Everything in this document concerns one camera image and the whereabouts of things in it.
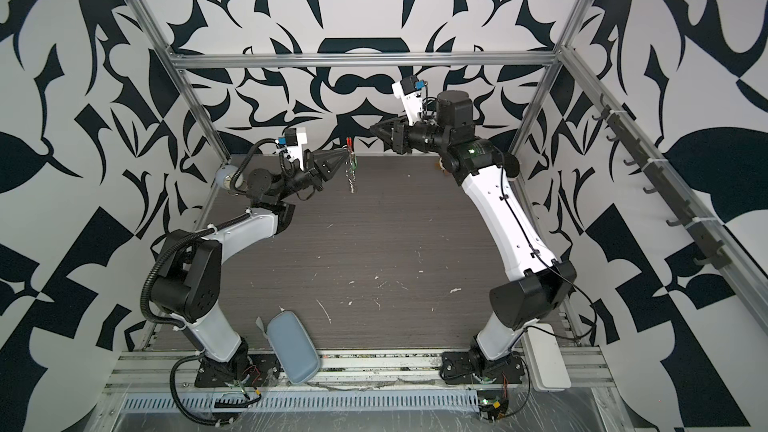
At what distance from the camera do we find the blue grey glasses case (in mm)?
730

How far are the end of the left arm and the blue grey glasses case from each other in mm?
406

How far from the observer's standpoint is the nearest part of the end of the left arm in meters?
0.69
